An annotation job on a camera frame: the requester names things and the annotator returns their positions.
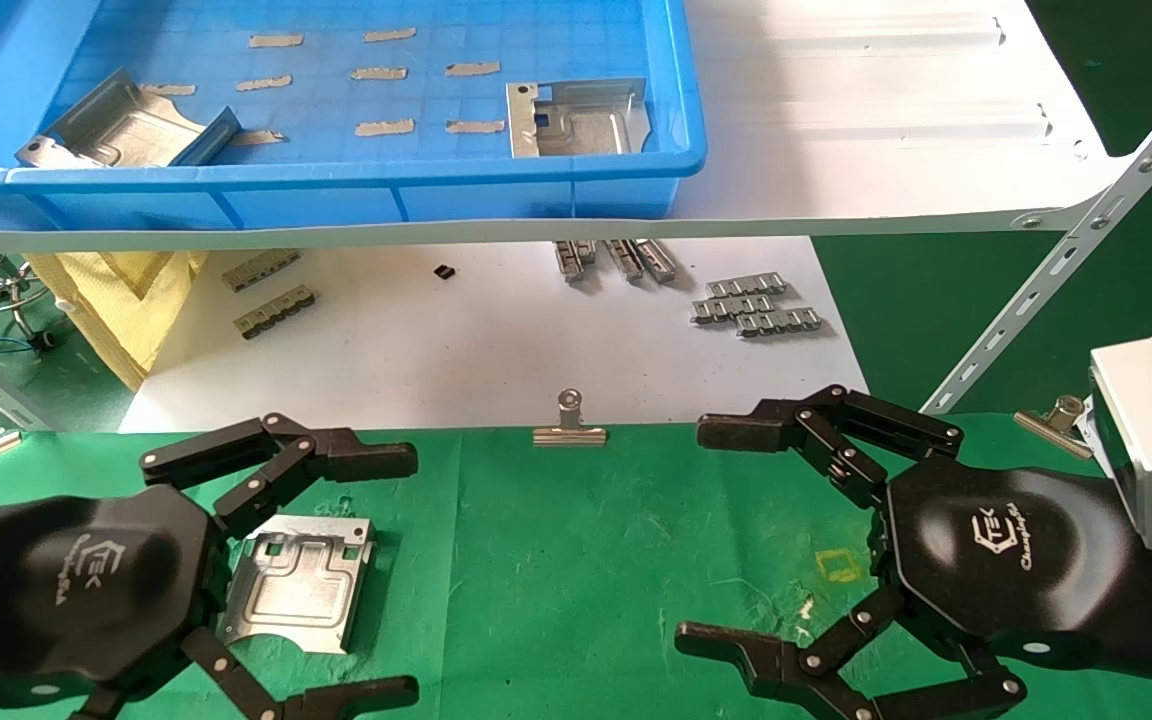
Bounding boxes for olive ribbed metal strip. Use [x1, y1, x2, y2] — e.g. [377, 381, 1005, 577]
[234, 285, 317, 341]
[221, 250, 302, 293]

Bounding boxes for yellow cloth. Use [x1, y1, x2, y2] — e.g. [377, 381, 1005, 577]
[24, 250, 212, 393]

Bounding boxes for silver ribbed metal strip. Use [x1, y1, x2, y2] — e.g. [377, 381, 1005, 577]
[691, 293, 777, 324]
[736, 307, 824, 339]
[706, 272, 789, 298]

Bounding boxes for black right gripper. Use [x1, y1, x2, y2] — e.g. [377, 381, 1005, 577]
[674, 384, 1152, 720]

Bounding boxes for blue plastic bin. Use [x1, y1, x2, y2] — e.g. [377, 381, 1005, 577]
[0, 0, 709, 233]

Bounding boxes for green table cloth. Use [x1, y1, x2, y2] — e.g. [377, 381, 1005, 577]
[0, 415, 1152, 720]

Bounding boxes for white metal shelf rack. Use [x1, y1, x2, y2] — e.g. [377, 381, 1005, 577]
[0, 0, 1152, 436]

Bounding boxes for chrome stool ring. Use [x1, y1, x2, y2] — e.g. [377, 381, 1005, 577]
[0, 255, 49, 351]

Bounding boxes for sheet metal bracket raised flanges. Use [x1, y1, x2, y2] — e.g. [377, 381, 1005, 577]
[16, 68, 242, 169]

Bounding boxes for sheet metal bracket with notch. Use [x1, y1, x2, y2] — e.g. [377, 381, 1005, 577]
[506, 78, 653, 159]

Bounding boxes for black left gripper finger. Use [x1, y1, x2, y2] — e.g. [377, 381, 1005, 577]
[71, 628, 423, 720]

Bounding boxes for silver metal rail part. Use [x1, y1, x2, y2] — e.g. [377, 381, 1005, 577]
[604, 240, 645, 283]
[634, 240, 679, 284]
[554, 240, 599, 284]

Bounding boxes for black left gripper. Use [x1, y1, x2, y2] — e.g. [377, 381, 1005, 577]
[0, 412, 420, 720]

